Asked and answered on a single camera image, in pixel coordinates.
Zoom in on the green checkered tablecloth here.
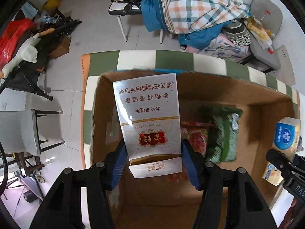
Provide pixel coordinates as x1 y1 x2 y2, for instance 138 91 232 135
81 50 300 168

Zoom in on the red floral packet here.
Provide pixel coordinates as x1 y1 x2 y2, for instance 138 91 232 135
167 120 215 183

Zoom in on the white cigarette carton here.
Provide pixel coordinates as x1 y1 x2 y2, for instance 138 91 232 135
113 73 182 178

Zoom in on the red plastic bag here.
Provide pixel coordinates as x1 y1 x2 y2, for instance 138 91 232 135
0 18 35 69

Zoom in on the folding bed frame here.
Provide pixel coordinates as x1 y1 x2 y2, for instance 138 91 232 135
108 0 164 44

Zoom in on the black white patterned cushion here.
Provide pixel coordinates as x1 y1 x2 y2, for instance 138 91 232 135
222 20 251 47

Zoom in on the small cardboard box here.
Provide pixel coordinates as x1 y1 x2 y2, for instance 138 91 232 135
49 35 71 59

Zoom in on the grey chair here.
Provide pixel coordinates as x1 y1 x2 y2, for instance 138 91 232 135
250 0 283 73

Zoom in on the green wipes packet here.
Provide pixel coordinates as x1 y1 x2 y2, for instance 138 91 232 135
200 105 243 164

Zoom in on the black tripod pile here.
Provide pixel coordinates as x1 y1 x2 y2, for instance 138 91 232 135
1 17 82 101

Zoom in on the yellow bin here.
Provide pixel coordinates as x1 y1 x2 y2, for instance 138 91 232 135
42 0 60 14

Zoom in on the floral folded quilt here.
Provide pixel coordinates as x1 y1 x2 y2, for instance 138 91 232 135
185 33 251 63

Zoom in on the white goose plush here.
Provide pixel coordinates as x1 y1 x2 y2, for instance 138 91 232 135
1 28 55 79

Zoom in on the brown cardboard box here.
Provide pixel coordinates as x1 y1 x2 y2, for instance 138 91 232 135
87 70 299 228

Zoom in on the white chair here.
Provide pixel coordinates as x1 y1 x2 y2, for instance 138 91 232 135
1 90 66 157

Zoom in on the yellow snack bag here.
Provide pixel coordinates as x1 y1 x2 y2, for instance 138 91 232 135
245 17 274 54

